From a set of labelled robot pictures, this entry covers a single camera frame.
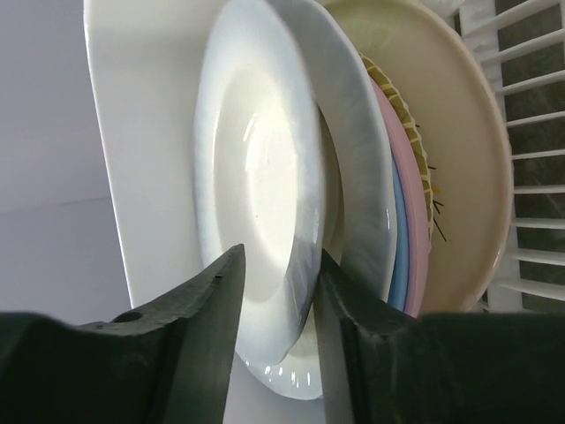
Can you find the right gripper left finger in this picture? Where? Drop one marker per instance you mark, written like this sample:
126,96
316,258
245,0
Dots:
168,361

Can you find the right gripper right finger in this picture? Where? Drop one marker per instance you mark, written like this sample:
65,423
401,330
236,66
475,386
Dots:
379,365

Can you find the light blue plate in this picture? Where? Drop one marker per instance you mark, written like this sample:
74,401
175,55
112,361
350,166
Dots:
400,278

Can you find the pink plate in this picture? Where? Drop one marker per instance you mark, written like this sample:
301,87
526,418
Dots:
415,204

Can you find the white scalloped plate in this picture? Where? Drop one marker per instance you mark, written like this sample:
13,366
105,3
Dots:
345,96
259,181

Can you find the cream green leaf plate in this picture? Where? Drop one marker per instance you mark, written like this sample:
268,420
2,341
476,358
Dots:
463,135

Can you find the woven bamboo plate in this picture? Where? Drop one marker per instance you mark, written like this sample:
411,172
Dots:
410,127

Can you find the white plastic bin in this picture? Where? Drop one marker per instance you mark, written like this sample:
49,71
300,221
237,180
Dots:
144,60

